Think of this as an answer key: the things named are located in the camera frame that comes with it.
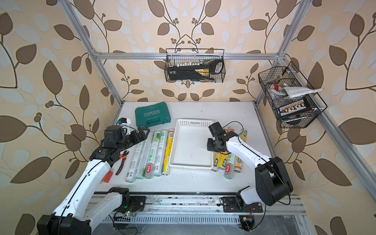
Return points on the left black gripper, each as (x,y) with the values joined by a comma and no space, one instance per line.
(136,136)

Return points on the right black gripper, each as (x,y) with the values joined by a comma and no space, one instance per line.
(209,145)

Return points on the white plastic basket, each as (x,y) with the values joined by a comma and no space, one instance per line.
(189,146)

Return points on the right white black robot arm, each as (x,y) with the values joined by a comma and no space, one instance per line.
(272,181)

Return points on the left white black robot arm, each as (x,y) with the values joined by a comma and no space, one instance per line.
(72,217)

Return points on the clear plastic wrap roll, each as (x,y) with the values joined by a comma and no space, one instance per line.
(130,177)

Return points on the green wrap roll right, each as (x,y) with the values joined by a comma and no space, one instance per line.
(229,170)

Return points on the green plastic tool case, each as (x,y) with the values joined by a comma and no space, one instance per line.
(152,115)

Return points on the red black pliers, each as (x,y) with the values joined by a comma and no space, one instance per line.
(123,157)

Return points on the black yellow hand saw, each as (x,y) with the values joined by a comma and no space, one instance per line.
(203,71)

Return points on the black bit set holder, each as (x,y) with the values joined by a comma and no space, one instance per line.
(295,108)

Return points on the white paper sheet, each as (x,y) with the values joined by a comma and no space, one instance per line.
(294,92)

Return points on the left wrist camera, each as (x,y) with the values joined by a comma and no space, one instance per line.
(123,121)

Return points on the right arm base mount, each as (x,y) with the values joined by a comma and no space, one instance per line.
(236,205)

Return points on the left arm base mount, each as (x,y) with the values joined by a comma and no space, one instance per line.
(133,203)

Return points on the back black wire basket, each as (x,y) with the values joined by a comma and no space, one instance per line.
(177,55)

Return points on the black wire basket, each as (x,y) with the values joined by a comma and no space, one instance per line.
(274,79)
(177,55)

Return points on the right black wire basket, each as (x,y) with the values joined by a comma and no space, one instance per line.
(274,79)

